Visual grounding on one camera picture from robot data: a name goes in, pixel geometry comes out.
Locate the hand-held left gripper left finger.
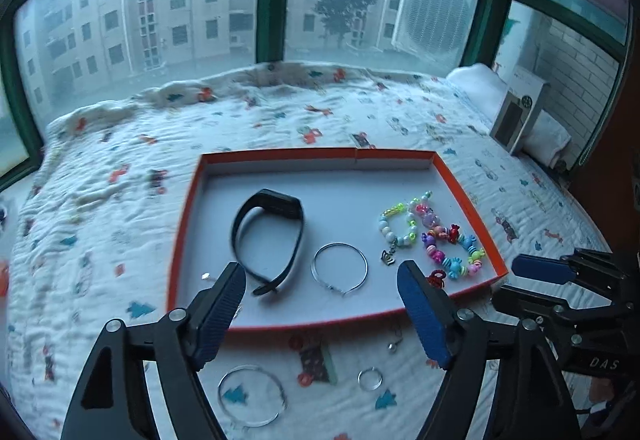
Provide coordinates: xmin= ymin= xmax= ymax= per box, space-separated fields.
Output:
xmin=60 ymin=261 xmax=247 ymax=440

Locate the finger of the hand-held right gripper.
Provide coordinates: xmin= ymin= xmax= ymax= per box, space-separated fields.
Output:
xmin=491 ymin=284 xmax=618 ymax=323
xmin=511 ymin=247 xmax=640 ymax=295

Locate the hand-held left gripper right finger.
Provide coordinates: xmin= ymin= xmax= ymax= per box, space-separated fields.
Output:
xmin=396 ymin=260 xmax=583 ymax=440

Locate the colourful candy bead bracelet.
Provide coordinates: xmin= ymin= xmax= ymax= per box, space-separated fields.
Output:
xmin=421 ymin=223 xmax=487 ymax=280

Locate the green and pearl bead bracelet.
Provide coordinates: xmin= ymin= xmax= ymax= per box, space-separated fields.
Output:
xmin=378 ymin=202 xmax=420 ymax=267

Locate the large silver bangle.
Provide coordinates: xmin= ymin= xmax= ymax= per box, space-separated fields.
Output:
xmin=310 ymin=243 xmax=369 ymax=296

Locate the black smart band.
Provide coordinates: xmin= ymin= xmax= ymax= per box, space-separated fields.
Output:
xmin=230 ymin=189 xmax=306 ymax=297

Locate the orange shallow box tray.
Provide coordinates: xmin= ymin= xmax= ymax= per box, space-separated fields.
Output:
xmin=166 ymin=147 xmax=510 ymax=334

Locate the silver hoop earring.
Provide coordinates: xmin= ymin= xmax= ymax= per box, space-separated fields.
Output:
xmin=218 ymin=364 xmax=286 ymax=428

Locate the rolled white towel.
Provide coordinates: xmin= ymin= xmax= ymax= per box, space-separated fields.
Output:
xmin=446 ymin=63 xmax=572 ymax=169

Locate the white product box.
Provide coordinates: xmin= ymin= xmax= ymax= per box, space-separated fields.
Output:
xmin=488 ymin=65 xmax=551 ymax=156

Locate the white air conditioner unit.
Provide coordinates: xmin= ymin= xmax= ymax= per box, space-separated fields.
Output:
xmin=389 ymin=0 xmax=481 ymax=62

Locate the apartment building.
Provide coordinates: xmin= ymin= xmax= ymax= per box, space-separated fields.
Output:
xmin=15 ymin=0 xmax=416 ymax=113

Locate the tree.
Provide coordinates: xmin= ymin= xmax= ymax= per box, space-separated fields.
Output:
xmin=313 ymin=0 xmax=382 ymax=50

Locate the small silver ring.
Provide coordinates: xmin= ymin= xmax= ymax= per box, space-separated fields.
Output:
xmin=357 ymin=366 xmax=384 ymax=391

